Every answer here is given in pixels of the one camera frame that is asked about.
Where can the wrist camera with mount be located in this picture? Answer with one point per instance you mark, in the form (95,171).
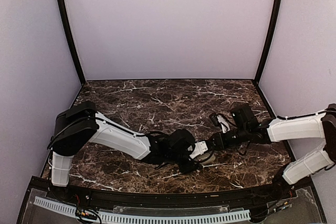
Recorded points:
(201,147)
(219,121)

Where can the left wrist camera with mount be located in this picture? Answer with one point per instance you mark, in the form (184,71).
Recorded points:
(201,147)

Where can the left black frame post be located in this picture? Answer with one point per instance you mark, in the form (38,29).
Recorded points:
(70,41)

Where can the right black frame post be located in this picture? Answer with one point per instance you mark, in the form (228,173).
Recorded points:
(268,40)

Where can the black front rail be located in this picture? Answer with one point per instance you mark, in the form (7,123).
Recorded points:
(255,197)

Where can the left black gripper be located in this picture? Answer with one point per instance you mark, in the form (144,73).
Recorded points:
(191,168)

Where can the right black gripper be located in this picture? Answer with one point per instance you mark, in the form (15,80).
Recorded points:
(219,138)

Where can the black frame post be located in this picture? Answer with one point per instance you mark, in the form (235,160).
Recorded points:
(268,40)
(70,41)

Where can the white slotted cable duct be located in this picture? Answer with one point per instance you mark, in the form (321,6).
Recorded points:
(109,217)

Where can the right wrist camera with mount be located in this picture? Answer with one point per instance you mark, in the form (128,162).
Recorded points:
(219,121)

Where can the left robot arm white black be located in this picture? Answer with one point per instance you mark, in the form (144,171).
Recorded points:
(82,124)

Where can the grey remote control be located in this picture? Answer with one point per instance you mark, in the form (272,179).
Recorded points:
(205,158)

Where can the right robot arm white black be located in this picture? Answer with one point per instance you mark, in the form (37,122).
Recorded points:
(247,128)

